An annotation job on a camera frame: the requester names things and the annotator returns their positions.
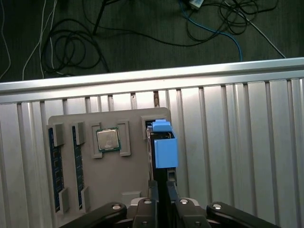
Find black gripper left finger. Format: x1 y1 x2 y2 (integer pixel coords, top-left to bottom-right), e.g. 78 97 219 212
58 180 159 228

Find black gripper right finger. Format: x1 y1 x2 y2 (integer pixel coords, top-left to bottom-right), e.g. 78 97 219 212
166 181 281 228

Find hard disk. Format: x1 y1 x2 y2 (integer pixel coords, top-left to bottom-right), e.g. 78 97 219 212
145 119 181 228

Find grey parts rack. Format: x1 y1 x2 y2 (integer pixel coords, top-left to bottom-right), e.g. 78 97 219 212
46 107 173 228

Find blue RAM stick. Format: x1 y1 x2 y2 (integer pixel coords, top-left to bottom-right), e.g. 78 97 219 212
72 124 86 211
48 125 64 212

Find silver CPU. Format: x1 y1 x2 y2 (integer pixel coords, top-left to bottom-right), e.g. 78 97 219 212
95 127 122 152

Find white power adapter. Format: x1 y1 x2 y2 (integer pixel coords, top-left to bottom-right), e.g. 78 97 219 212
187 0 205 8

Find blue floor cable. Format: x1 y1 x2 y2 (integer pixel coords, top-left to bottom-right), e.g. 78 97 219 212
179 0 245 63

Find black floor cable coil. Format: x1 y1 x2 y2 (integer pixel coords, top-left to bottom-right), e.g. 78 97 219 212
42 18 112 76

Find white floor cable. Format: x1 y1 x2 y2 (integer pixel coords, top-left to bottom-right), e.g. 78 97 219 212
22 0 58 79

